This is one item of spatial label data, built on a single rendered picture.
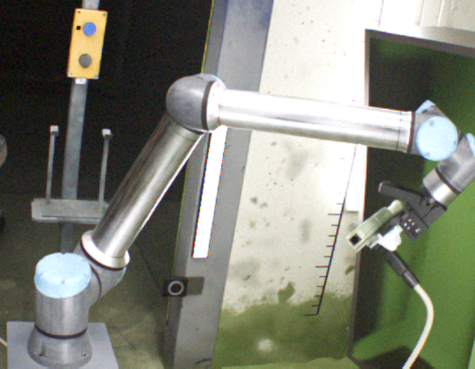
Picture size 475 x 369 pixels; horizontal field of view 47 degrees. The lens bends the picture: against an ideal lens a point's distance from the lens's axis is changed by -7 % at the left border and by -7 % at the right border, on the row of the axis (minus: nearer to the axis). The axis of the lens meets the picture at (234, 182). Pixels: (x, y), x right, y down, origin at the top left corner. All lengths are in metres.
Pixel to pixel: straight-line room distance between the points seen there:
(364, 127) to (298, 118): 0.14
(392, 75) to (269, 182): 0.75
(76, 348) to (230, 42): 1.22
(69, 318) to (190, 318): 1.04
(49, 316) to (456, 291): 1.41
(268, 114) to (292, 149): 1.11
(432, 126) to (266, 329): 1.66
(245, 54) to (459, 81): 0.79
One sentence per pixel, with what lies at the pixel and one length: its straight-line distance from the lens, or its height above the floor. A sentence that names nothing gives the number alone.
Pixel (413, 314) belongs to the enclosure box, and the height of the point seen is 0.60.
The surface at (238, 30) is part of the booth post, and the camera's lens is 2.18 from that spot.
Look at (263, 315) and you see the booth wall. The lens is 2.63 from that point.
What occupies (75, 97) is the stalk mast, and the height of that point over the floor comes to 1.21.
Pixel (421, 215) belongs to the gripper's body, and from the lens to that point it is 1.46.
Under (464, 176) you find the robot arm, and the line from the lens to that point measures 1.40.
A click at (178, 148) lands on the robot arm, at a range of 1.46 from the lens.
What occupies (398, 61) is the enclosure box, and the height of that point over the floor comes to 1.55.
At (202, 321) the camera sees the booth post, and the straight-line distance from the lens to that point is 2.53.
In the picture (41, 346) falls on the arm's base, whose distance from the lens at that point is 1.61.
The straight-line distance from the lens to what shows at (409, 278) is 1.50.
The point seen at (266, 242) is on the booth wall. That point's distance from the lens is 2.45.
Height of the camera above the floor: 1.59
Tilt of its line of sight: 16 degrees down
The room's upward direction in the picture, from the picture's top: 10 degrees clockwise
